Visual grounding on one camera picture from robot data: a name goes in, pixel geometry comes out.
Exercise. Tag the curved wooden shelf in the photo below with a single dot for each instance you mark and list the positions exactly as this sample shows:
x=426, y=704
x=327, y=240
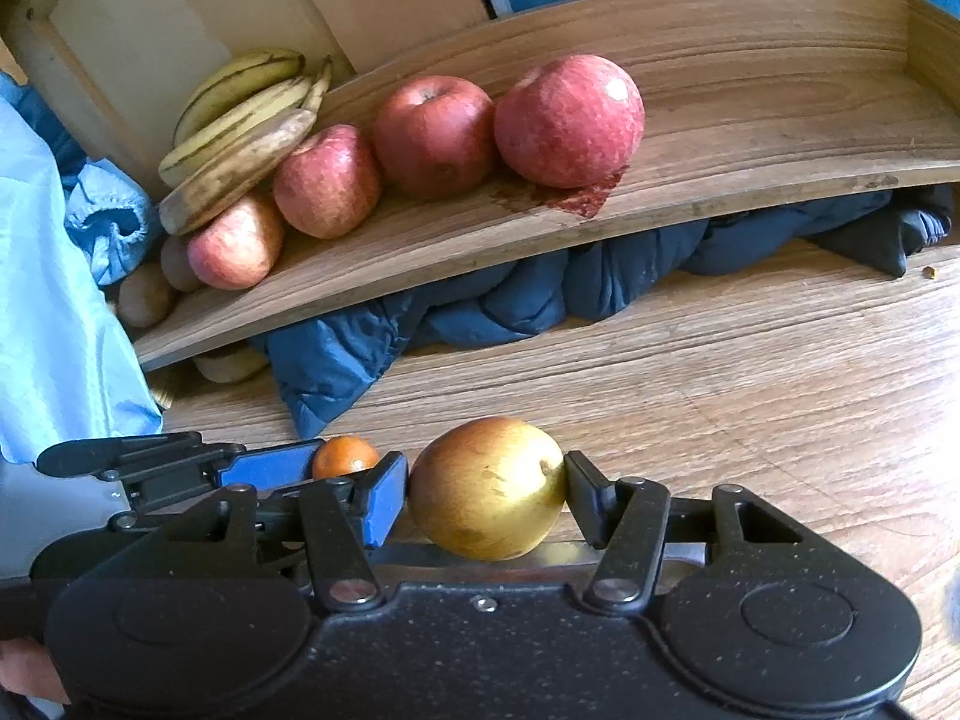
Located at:
x=750, y=105

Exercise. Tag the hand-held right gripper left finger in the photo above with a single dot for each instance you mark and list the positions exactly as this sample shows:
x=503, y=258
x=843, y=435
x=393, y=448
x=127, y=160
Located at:
x=386, y=499

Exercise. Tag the crumpled blue plastic bag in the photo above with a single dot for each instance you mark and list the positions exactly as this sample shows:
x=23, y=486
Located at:
x=105, y=217

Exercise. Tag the small orange tangerine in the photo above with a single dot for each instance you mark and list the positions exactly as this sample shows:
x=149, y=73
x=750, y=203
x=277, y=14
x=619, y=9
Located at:
x=343, y=459

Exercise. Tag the person's left hand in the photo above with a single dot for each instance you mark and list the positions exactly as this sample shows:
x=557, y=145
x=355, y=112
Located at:
x=26, y=671

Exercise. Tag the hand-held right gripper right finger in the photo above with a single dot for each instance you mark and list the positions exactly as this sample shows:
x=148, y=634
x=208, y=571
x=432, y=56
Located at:
x=589, y=501

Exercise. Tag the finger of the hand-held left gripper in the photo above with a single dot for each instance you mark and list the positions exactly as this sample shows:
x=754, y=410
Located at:
x=270, y=463
x=279, y=514

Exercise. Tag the dark blue padded jacket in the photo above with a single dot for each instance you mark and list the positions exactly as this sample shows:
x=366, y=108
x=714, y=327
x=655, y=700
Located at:
x=525, y=292

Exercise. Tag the brown spotted banana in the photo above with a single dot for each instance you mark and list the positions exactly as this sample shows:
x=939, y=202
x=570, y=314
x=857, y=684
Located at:
x=232, y=172

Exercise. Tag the light blue cloth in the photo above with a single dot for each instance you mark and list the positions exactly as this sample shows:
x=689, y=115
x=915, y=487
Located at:
x=52, y=277

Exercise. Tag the golden yellow pear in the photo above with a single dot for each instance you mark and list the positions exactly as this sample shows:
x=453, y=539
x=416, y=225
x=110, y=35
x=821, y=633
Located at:
x=487, y=491

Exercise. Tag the brown kiwi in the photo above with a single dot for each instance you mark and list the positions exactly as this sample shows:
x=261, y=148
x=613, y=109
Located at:
x=178, y=266
x=146, y=296

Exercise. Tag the pale wooden panel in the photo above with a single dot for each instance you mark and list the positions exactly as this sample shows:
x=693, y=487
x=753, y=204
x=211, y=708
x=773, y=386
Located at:
x=150, y=22

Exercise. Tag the yellow green banana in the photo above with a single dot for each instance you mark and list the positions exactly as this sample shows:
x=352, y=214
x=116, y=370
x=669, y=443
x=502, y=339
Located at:
x=232, y=127
x=319, y=86
x=232, y=82

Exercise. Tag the red apple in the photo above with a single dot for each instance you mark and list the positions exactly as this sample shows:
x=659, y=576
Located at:
x=570, y=120
x=236, y=244
x=435, y=139
x=326, y=180

